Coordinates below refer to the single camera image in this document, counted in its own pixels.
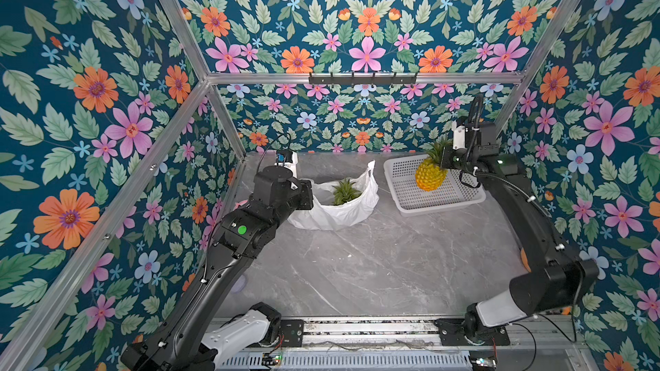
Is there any yellow pineapple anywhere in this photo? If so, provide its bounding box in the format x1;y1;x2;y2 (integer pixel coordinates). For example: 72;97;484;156
415;138;452;192

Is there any white plastic bag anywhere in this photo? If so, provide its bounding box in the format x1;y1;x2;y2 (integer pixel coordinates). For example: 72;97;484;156
289;161;380;231

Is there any green pineapple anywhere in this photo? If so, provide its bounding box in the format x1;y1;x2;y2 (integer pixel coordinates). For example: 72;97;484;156
333;178;362;206

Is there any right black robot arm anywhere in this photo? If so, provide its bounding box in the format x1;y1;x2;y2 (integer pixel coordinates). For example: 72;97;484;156
441;120;599;343

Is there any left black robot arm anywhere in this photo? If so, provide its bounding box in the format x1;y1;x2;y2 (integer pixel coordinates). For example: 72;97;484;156
121;166;313;370

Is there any white perforated plastic basket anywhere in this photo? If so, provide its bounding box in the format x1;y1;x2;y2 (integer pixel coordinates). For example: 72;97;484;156
383;155;486;216

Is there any grey purple sponge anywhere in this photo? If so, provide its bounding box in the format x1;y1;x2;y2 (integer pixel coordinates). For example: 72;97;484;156
230;274;248;294

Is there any orange plush toy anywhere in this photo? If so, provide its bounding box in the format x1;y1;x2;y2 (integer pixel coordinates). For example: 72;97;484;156
520;249;531;272

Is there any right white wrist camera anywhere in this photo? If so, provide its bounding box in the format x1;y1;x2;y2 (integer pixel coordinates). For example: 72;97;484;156
451;120;467;154

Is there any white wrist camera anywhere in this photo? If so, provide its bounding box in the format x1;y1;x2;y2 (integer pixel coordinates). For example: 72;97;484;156
275;149;298;177
451;120;467;154

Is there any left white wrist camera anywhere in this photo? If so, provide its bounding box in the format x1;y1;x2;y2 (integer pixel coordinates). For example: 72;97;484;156
275;149;298;177

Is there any black hook rail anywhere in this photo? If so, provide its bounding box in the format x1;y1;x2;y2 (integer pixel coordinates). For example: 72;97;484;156
308;72;418;86

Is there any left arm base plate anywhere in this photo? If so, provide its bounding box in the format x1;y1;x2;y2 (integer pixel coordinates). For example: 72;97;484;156
259;319;305;350

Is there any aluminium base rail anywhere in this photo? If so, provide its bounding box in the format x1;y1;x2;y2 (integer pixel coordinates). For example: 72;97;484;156
210;315;598;370

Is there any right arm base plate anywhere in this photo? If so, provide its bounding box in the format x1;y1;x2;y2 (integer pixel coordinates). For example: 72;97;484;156
433;318;510;346

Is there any white vented cable duct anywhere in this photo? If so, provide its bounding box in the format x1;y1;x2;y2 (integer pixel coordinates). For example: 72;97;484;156
217;350;473;370

